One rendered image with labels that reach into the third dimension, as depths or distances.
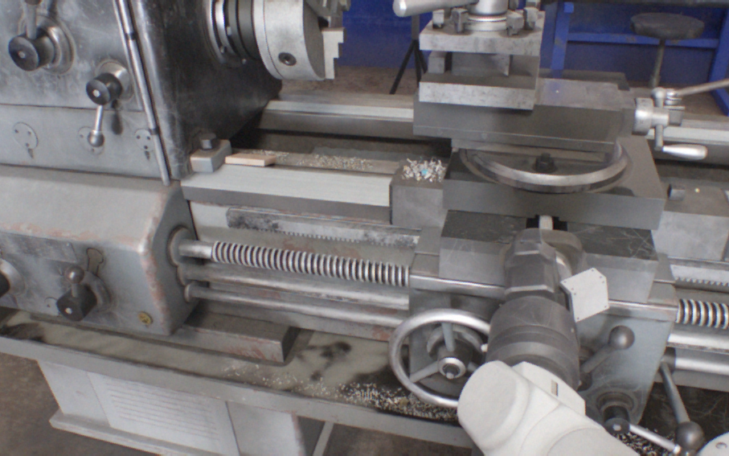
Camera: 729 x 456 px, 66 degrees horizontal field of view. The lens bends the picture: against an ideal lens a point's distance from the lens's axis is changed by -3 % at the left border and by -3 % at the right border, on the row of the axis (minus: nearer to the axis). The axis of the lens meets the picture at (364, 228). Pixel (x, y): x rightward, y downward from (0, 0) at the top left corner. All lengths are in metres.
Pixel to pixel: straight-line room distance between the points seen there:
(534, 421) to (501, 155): 0.55
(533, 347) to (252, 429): 1.07
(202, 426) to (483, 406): 1.18
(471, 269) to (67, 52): 0.77
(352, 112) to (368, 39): 3.03
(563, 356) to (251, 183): 0.73
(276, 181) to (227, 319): 0.40
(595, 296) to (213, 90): 0.83
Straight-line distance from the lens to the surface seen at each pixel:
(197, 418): 1.59
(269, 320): 1.33
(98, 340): 1.54
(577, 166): 0.91
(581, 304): 0.67
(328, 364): 1.32
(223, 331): 1.35
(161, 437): 1.75
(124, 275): 1.18
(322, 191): 1.07
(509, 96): 0.87
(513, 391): 0.47
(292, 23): 1.09
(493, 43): 0.85
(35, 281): 1.36
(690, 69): 4.42
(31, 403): 2.08
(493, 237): 0.86
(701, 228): 1.02
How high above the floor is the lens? 1.35
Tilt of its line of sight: 33 degrees down
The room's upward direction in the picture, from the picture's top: 3 degrees counter-clockwise
